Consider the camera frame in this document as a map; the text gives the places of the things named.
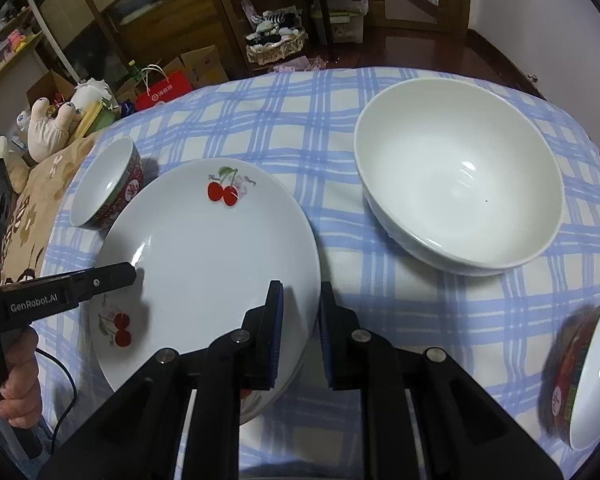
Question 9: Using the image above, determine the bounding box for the brown cartoon blanket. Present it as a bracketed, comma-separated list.
[1, 131, 102, 284]

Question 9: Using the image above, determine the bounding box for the black cable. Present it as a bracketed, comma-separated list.
[32, 346, 79, 456]

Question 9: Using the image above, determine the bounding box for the cherry plate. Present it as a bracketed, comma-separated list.
[88, 158, 321, 389]
[239, 340, 309, 425]

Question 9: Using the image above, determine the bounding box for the wicker basket with items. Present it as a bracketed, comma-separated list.
[245, 6, 308, 66]

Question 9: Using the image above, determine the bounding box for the wooden cabinet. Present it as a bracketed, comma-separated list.
[84, 0, 247, 79]

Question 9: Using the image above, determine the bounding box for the blue checked tablecloth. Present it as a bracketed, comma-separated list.
[35, 67, 600, 479]

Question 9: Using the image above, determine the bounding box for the person's left hand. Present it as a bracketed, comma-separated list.
[0, 327, 42, 429]

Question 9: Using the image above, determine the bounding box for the red patterned bowl right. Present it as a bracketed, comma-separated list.
[539, 304, 600, 451]

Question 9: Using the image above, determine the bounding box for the red paper shopping bag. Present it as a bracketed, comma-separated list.
[134, 64, 193, 110]

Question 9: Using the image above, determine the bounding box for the large white bowl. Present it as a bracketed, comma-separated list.
[353, 77, 565, 276]

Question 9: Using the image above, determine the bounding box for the red patterned bowl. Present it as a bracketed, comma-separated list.
[70, 138, 144, 230]
[539, 304, 600, 451]

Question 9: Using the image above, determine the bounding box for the red patterned bowl left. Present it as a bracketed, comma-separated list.
[70, 138, 144, 230]

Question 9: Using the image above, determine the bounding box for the pink plush toy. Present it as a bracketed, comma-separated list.
[16, 70, 116, 164]

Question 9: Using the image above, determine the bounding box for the cardboard box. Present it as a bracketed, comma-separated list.
[163, 46, 228, 89]

